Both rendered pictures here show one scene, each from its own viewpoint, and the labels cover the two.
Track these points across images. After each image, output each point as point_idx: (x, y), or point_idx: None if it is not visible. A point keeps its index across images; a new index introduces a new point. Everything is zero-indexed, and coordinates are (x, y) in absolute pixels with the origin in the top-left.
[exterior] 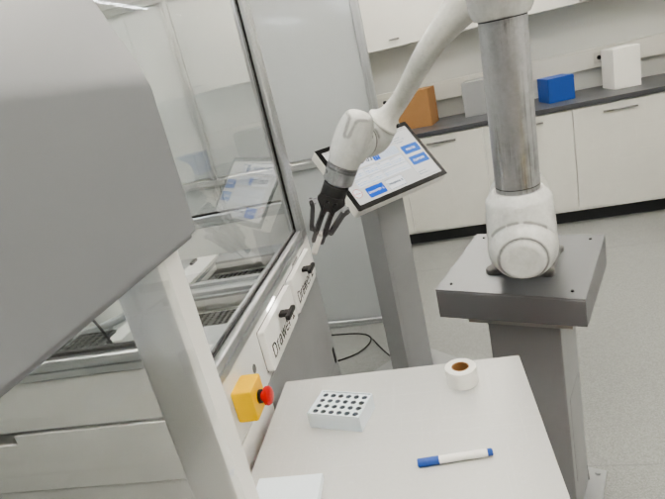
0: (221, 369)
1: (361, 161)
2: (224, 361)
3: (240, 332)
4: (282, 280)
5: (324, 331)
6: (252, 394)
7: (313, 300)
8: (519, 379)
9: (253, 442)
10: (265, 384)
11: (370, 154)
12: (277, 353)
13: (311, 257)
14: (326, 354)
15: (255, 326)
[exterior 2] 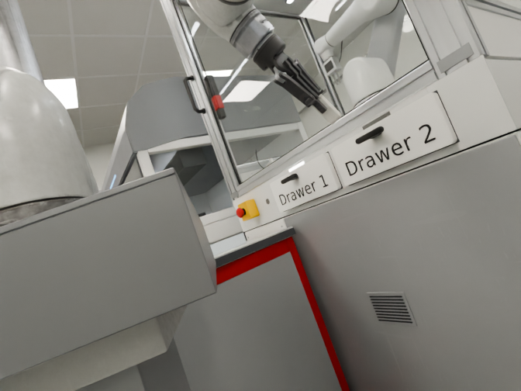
0: (239, 189)
1: (218, 31)
2: (241, 186)
3: (255, 177)
4: (326, 147)
5: (500, 244)
6: (238, 207)
7: (449, 181)
8: None
9: (262, 235)
10: (279, 216)
11: (222, 4)
12: (284, 203)
13: (487, 101)
14: (484, 280)
15: (272, 178)
